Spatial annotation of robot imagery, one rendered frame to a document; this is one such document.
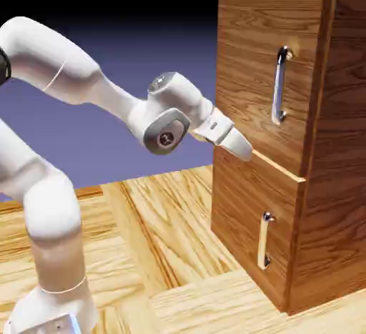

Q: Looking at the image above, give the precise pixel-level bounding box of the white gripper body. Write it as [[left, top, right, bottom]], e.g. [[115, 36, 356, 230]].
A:
[[221, 127, 254, 162]]

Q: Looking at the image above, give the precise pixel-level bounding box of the small wooden cabinet door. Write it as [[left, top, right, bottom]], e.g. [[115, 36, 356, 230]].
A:
[[210, 145, 307, 313]]

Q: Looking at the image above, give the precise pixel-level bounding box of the large wooden cabinet door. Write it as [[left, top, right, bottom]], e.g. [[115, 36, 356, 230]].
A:
[[214, 0, 338, 178]]

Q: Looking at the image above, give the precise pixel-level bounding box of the brown wooden cabinet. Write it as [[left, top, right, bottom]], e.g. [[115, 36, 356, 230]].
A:
[[210, 0, 366, 317]]

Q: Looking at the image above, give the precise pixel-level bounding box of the long silver door handle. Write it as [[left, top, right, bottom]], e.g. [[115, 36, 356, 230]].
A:
[[270, 45, 295, 126]]

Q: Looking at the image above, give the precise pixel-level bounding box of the short silver door handle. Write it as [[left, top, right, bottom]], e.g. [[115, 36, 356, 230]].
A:
[[257, 211, 277, 271]]

